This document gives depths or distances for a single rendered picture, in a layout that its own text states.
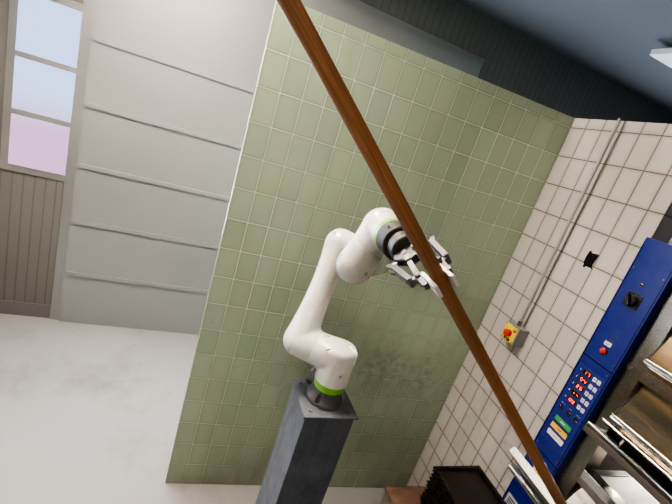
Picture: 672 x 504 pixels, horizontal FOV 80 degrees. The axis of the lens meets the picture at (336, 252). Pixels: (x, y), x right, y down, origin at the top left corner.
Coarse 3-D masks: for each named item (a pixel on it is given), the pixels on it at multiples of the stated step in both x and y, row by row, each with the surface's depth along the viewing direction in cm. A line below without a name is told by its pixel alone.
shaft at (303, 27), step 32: (288, 0) 55; (320, 64) 59; (352, 128) 64; (384, 160) 67; (384, 192) 69; (416, 224) 72; (448, 288) 78; (480, 352) 86; (512, 416) 96; (544, 480) 109
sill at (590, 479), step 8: (584, 472) 167; (592, 472) 167; (584, 480) 166; (592, 480) 163; (600, 480) 163; (592, 488) 162; (600, 488) 159; (608, 488) 160; (600, 496) 159; (608, 496) 156; (616, 496) 157
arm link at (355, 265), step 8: (352, 240) 110; (344, 248) 112; (352, 248) 109; (360, 248) 107; (344, 256) 109; (352, 256) 108; (360, 256) 107; (368, 256) 107; (384, 256) 135; (336, 264) 112; (344, 264) 109; (352, 264) 108; (360, 264) 108; (368, 264) 108; (376, 264) 110; (384, 264) 135; (344, 272) 109; (352, 272) 108; (360, 272) 108; (368, 272) 109; (376, 272) 131; (344, 280) 112; (352, 280) 110; (360, 280) 110
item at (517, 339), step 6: (510, 324) 212; (516, 324) 212; (510, 330) 211; (516, 330) 207; (522, 330) 206; (504, 336) 214; (510, 336) 210; (516, 336) 207; (522, 336) 208; (510, 342) 209; (516, 342) 208; (522, 342) 209
